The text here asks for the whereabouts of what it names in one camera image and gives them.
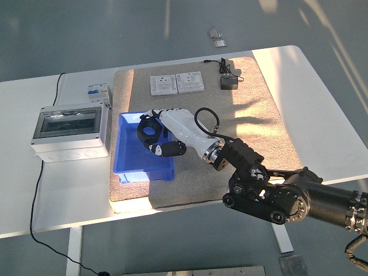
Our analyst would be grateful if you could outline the blue plastic bin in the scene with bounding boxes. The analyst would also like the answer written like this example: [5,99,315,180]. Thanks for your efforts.
[113,111,175,184]

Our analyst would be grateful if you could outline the black hex nut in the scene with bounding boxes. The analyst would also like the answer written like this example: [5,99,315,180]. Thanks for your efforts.
[136,117,164,143]

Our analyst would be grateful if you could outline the black power adapter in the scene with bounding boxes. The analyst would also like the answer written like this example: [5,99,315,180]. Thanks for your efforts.
[220,75,239,91]

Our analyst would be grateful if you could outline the white blue circuit breaker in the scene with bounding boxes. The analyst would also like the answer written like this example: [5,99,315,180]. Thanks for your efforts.
[85,82,113,109]

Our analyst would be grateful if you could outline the white distribution box clear lid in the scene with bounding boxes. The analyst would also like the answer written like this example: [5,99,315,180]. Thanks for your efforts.
[30,102,112,163]

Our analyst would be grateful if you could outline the open metal floor socket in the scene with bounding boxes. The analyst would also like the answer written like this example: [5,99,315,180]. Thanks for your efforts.
[207,27,223,40]

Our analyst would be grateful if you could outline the black adapter cord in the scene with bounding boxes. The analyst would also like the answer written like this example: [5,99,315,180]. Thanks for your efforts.
[203,58,245,84]

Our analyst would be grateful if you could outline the grey metal floor plate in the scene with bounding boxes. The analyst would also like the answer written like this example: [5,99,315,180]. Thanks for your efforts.
[278,254,308,276]

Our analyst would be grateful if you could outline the white wall socket panel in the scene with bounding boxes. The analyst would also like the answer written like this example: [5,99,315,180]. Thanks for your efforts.
[175,71,205,94]
[149,74,178,97]

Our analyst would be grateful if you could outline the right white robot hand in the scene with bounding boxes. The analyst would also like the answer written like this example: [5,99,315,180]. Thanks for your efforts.
[139,107,218,158]

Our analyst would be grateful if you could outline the white table leg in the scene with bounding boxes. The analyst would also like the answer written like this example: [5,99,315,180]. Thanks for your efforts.
[270,223,294,254]
[66,225,84,276]

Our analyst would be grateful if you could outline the long black power cable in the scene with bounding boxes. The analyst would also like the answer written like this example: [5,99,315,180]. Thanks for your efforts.
[29,72,100,274]

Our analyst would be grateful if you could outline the grey-brown mat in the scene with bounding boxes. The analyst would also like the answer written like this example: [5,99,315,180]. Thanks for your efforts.
[108,56,302,214]

